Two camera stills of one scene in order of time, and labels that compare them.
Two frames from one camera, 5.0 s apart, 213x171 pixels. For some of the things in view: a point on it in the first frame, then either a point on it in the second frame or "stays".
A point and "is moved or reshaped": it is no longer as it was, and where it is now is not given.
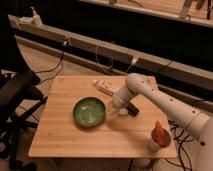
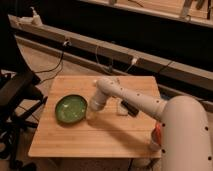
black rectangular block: x=132 y=110 stays
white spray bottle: x=36 y=20 stays
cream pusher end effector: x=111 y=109 -> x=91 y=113
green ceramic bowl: x=89 y=111 is moved or reshaped
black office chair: x=19 y=96 stays
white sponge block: x=124 y=111 stays
